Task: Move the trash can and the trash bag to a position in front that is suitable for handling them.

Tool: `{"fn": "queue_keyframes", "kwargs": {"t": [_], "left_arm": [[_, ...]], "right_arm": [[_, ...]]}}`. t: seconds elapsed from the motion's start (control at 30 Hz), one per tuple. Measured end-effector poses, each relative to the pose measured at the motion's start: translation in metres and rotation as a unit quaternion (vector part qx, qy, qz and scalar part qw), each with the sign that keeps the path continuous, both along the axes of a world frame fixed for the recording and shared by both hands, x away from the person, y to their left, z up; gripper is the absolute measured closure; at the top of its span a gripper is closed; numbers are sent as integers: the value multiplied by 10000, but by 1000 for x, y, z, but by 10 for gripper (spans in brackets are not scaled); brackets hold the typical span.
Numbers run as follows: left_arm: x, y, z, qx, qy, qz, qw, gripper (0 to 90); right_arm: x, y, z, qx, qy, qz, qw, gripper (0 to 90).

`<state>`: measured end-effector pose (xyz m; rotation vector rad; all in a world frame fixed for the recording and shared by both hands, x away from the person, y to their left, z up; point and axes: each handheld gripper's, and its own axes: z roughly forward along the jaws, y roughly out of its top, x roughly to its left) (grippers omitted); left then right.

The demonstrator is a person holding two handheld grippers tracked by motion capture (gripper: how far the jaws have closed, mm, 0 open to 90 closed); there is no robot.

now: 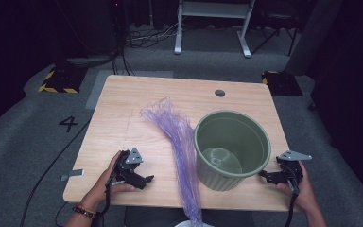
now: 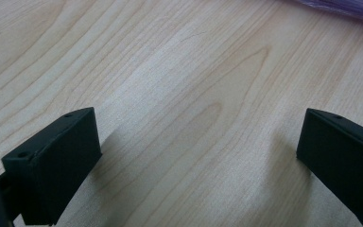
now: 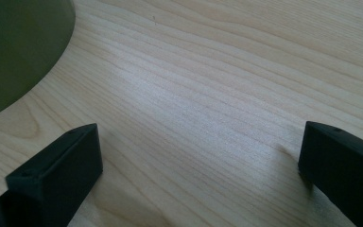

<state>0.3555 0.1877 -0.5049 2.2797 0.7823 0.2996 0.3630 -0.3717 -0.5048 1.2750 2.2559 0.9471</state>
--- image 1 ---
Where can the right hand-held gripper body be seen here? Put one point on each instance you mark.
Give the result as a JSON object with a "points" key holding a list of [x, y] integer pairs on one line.
{"points": [[291, 171]]}

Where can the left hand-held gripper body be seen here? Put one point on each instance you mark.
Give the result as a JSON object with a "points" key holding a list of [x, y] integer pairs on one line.
{"points": [[129, 170]]}

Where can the purple plastic bag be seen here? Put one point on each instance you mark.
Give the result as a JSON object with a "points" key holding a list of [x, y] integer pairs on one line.
{"points": [[182, 142]]}

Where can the green plastic bin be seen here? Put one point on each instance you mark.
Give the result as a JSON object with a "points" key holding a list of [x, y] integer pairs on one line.
{"points": [[233, 132]]}

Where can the person's right hand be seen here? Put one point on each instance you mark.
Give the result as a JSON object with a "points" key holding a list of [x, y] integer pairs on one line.
{"points": [[305, 195]]}

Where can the person's left hand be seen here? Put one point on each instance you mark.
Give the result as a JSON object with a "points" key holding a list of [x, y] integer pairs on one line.
{"points": [[102, 189]]}

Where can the grey tape strip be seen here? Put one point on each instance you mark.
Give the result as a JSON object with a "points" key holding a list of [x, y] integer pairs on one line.
{"points": [[74, 173]]}

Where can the person's white shirt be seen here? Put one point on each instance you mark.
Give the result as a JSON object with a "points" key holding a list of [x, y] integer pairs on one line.
{"points": [[182, 224]]}

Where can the black caster wheel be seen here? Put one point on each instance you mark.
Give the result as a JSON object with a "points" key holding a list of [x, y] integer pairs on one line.
{"points": [[312, 106]]}

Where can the grey pillar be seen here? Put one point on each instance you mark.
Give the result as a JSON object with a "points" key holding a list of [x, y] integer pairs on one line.
{"points": [[312, 38]]}

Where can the black folding stand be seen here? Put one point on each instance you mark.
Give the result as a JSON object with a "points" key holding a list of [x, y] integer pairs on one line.
{"points": [[277, 28]]}

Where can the black yellow striped base plate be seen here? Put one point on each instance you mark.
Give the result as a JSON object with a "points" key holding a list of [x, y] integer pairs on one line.
{"points": [[283, 83], [63, 80]]}

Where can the white desk frame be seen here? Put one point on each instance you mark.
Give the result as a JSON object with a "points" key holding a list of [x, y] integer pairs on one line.
{"points": [[214, 9]]}

